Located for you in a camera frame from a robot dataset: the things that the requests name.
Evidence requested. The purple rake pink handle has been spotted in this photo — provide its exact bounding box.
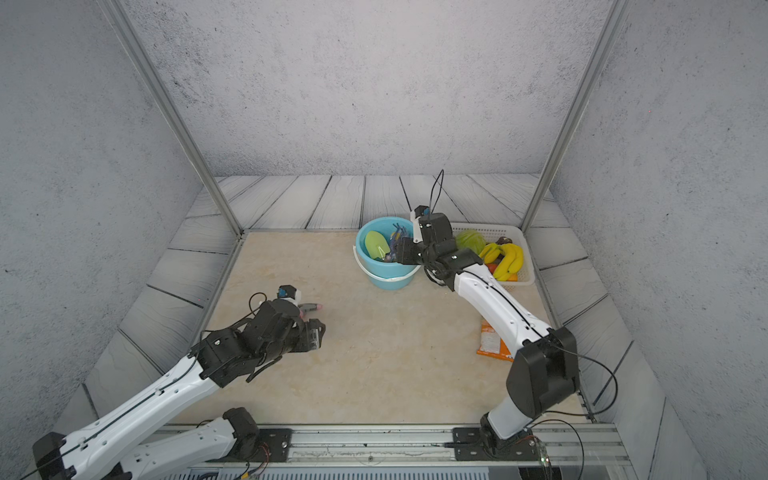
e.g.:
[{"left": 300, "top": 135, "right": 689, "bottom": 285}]
[{"left": 384, "top": 223, "right": 411, "bottom": 263}]

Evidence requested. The green trowel wooden handle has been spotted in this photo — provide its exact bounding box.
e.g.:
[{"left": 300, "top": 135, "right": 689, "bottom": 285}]
[{"left": 364, "top": 230, "right": 390, "bottom": 261}]

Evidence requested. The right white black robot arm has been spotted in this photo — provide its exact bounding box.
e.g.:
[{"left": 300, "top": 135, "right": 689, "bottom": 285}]
[{"left": 395, "top": 206, "right": 580, "bottom": 450}]

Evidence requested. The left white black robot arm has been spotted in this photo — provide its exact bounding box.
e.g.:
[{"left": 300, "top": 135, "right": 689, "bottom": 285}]
[{"left": 33, "top": 297, "right": 326, "bottom": 479}]

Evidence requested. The light blue plastic bucket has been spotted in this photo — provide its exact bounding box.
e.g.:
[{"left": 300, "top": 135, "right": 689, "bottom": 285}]
[{"left": 353, "top": 217, "right": 419, "bottom": 291}]

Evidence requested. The green cabbage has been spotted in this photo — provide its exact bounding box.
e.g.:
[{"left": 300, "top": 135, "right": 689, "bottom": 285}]
[{"left": 455, "top": 229, "right": 487, "bottom": 255}]

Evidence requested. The white plastic basket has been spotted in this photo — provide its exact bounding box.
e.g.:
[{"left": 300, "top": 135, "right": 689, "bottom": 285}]
[{"left": 453, "top": 223, "right": 535, "bottom": 287}]

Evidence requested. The yellow banana bunch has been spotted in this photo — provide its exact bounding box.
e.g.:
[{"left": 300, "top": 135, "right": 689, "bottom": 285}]
[{"left": 479, "top": 243, "right": 525, "bottom": 282}]

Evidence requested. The orange snack packet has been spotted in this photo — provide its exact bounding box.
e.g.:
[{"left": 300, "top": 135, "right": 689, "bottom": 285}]
[{"left": 476, "top": 320, "right": 514, "bottom": 362}]

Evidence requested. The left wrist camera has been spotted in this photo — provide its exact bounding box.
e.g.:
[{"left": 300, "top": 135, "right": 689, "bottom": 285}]
[{"left": 277, "top": 285, "right": 302, "bottom": 306}]

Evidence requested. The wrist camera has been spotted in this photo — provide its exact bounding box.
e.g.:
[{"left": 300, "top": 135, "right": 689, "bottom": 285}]
[
  {"left": 277, "top": 285, "right": 302, "bottom": 306},
  {"left": 410, "top": 205, "right": 429, "bottom": 243}
]

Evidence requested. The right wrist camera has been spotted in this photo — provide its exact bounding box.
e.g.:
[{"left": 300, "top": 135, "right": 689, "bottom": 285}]
[{"left": 410, "top": 205, "right": 429, "bottom": 243}]

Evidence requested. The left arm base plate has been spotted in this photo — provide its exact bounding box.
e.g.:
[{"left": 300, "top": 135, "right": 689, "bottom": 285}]
[{"left": 216, "top": 428, "right": 293, "bottom": 464}]

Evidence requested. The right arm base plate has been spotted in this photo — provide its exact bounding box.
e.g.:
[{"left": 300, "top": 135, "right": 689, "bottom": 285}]
[{"left": 443, "top": 427, "right": 541, "bottom": 462}]

